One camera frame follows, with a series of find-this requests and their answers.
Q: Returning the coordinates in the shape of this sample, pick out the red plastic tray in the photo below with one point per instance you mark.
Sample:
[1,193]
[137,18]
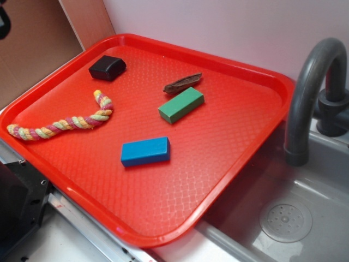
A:
[152,204]

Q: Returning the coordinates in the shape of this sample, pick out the green wooden block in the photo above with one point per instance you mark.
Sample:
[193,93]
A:
[181,105]

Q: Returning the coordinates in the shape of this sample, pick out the brown cardboard box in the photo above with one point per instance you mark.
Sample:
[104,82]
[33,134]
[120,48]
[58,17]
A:
[43,36]

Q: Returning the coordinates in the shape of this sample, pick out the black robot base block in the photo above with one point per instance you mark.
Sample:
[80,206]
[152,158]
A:
[24,194]

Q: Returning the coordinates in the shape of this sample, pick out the brown dried seed pod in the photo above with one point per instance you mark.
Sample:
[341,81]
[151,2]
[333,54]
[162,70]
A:
[182,84]

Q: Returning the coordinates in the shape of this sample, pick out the black rounded box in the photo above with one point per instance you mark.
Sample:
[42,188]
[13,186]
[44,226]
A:
[107,68]

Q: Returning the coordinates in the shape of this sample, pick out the grey plastic sink basin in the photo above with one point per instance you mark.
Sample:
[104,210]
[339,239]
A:
[276,212]

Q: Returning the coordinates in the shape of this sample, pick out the grey curved faucet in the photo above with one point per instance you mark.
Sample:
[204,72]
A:
[320,93]

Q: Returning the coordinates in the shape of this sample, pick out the blue wooden block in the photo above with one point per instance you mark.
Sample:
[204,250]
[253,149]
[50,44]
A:
[145,151]

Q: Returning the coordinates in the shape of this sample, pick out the black object top left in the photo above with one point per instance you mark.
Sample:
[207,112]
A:
[5,26]

